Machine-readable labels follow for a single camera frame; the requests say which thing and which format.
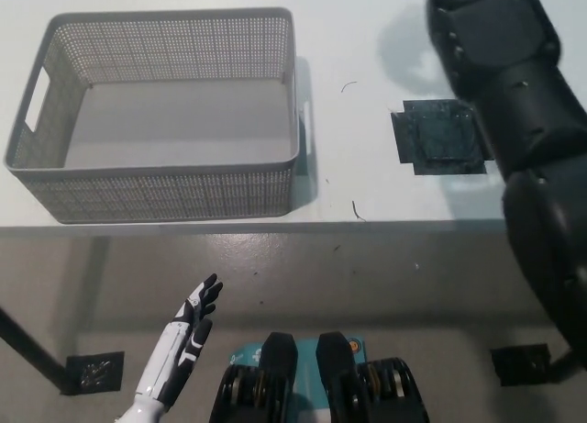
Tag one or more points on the robot torso black teal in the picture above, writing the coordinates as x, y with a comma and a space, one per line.
280, 377

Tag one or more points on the black tape patch on table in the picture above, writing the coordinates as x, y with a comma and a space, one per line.
435, 138

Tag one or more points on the black floor tape patch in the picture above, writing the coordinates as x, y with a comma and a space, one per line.
94, 371
520, 365

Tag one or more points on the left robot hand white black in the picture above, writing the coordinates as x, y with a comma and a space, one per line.
181, 342

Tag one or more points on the grey perforated plastic basket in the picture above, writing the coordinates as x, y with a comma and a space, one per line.
183, 191

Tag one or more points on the black table leg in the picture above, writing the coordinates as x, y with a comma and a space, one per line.
29, 349

